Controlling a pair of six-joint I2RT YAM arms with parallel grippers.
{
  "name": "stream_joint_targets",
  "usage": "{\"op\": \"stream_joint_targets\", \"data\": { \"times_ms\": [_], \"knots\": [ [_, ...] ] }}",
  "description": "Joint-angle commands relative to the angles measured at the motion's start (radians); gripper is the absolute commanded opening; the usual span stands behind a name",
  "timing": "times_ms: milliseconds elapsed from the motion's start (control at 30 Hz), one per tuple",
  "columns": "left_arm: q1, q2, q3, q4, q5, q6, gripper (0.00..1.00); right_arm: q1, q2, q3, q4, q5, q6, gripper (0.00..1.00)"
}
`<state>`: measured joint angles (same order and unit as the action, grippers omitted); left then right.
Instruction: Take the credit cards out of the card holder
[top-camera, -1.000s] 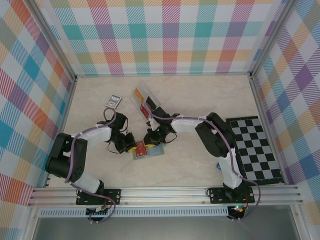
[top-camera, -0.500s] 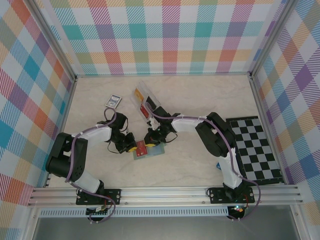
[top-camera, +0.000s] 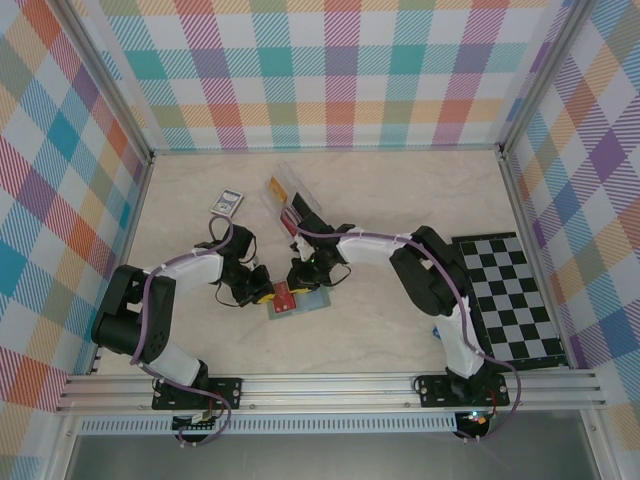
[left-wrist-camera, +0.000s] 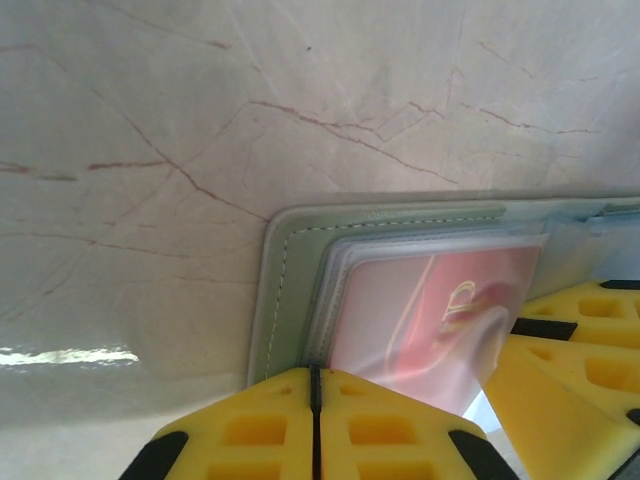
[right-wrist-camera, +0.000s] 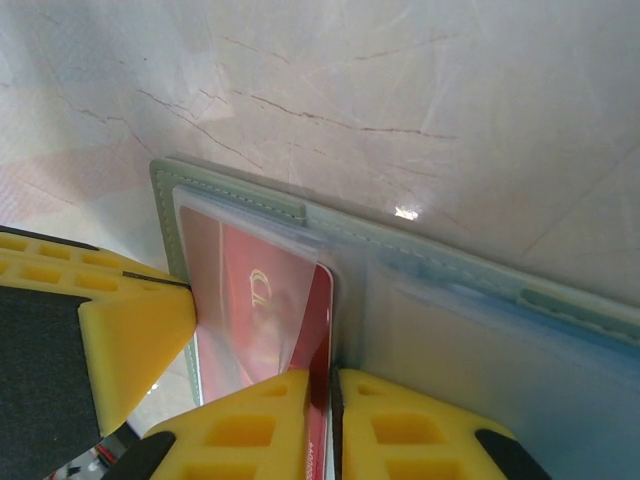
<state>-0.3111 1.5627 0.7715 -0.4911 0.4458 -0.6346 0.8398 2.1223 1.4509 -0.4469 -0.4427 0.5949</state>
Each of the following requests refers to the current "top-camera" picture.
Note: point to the gold VIP card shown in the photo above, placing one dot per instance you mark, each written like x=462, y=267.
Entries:
x=276, y=189

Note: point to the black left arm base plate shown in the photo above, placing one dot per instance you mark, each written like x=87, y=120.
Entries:
x=225, y=392

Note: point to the black grey checkerboard mat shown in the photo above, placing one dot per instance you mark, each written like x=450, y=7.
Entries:
x=510, y=300

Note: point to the circuit board with lights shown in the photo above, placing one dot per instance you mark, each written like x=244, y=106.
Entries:
x=475, y=419

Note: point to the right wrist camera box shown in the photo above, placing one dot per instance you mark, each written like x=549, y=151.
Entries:
x=314, y=223

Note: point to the pale green card holder wallet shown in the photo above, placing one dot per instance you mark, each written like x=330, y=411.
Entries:
x=316, y=300

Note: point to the grey metal panel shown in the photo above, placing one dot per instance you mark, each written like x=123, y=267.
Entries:
x=325, y=460

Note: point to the small blue box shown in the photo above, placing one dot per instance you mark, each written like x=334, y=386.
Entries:
x=436, y=332

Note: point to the blue white playing card box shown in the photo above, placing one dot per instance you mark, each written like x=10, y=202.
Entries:
x=227, y=202

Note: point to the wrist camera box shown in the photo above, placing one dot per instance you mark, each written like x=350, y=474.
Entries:
x=314, y=223
x=243, y=244

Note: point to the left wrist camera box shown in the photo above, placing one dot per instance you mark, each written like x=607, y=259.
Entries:
x=243, y=244

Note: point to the aluminium frame post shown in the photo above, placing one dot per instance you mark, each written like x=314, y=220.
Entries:
x=108, y=85
x=539, y=75

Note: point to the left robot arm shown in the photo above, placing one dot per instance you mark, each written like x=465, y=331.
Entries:
x=135, y=310

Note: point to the aluminium mounting rail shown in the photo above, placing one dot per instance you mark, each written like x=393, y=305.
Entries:
x=325, y=387

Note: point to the clear acrylic card stand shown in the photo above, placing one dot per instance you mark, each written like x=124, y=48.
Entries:
x=295, y=179

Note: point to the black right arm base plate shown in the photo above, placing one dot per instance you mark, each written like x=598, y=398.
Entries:
x=435, y=390

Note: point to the small black circuit board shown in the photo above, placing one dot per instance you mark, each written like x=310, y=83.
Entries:
x=195, y=426

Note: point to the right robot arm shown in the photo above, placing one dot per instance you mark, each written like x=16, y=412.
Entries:
x=430, y=270

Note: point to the aluminium frame bar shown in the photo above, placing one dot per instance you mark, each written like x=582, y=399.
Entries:
x=121, y=265
x=520, y=200
x=325, y=151

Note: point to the red card with chip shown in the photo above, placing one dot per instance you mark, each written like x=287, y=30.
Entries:
x=287, y=220

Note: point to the black card white print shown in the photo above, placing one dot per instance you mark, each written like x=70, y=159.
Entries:
x=300, y=202

